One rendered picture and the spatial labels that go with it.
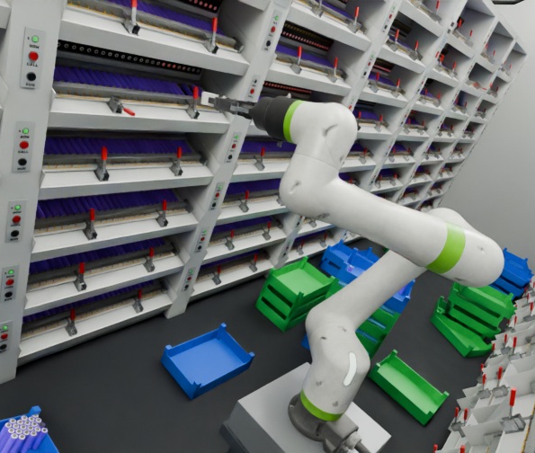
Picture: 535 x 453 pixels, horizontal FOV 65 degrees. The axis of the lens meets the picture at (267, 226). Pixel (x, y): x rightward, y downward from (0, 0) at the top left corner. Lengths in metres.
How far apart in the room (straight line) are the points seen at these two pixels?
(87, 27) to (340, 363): 0.95
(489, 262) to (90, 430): 1.21
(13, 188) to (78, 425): 0.75
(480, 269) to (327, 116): 0.46
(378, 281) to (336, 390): 0.30
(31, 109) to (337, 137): 0.67
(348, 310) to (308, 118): 0.56
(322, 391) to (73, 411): 0.81
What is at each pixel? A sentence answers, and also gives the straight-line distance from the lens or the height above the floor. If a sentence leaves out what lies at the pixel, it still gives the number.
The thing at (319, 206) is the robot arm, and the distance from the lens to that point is 0.84.
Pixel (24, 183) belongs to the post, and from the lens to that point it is 1.17.
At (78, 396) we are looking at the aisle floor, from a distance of 1.59.
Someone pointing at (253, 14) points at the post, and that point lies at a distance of 1.47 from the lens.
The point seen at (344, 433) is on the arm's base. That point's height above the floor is 0.45.
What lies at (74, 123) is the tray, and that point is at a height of 0.86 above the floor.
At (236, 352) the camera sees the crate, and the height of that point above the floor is 0.02.
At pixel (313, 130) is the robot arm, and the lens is 0.85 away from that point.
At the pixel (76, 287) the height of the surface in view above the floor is 0.30.
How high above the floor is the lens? 1.25
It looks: 25 degrees down
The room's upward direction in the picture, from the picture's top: 22 degrees clockwise
